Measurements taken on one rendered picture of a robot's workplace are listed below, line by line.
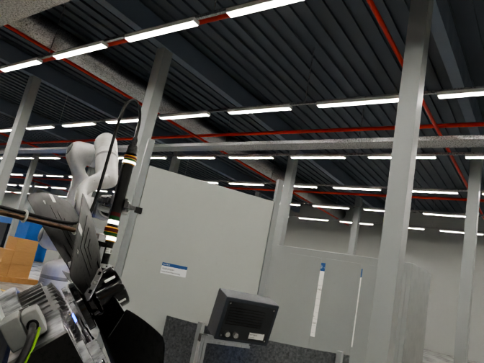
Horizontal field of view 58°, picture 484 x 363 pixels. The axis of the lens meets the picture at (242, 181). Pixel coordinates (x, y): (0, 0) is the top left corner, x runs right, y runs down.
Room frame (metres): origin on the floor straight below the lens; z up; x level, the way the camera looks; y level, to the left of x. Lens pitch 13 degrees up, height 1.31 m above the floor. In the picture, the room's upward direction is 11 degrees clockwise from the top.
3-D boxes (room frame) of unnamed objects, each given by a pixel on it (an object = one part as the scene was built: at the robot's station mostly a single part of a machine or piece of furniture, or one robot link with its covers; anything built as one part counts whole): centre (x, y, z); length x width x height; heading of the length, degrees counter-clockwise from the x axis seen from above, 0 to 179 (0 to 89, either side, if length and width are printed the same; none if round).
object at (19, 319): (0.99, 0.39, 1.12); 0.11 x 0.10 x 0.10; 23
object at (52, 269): (2.00, 0.70, 1.27); 0.19 x 0.12 x 0.24; 125
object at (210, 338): (1.97, -0.06, 1.04); 0.24 x 0.03 x 0.03; 113
